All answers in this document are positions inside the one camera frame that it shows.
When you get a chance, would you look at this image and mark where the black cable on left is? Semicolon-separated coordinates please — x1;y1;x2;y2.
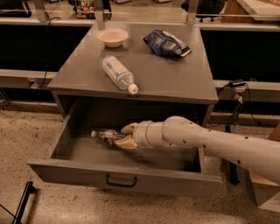
38;17;62;89

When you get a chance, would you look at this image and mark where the black office chair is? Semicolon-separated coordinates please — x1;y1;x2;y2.
181;0;226;23

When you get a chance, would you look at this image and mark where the clear water bottle red label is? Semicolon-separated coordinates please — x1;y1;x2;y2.
91;128;126;148

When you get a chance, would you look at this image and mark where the black drawer handle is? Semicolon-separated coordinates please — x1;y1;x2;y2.
106;174;137;188

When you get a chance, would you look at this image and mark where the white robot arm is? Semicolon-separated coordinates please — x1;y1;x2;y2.
116;116;280;185

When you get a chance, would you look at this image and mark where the black stand leg left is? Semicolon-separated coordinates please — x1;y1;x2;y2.
11;181;35;224

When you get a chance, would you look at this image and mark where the grey open top drawer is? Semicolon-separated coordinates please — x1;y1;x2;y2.
28;97;222;198

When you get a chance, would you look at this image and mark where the white paper bowl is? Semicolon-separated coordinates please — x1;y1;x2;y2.
97;28;129;47

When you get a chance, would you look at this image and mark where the colourful snack box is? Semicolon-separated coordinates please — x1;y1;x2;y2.
75;0;95;19

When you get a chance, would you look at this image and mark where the water bottle white blue label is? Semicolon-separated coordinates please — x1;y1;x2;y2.
102;55;138;95

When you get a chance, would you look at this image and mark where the black stand leg right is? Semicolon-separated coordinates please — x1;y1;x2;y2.
225;124;240;186

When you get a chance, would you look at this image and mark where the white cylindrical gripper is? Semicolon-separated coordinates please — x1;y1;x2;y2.
115;121;165;150

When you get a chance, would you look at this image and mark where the black power adapter with cables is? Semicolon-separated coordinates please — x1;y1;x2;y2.
217;80;251;125

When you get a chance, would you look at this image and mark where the black stand leg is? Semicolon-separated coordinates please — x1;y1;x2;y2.
225;124;240;186
11;181;35;224

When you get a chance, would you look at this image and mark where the grey cabinet with counter top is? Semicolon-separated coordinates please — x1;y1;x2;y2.
48;21;218;128

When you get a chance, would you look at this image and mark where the blue chip bag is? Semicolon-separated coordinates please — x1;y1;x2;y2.
143;30;192;58

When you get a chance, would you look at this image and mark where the brown cardboard box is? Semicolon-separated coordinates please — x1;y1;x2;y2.
248;123;280;213

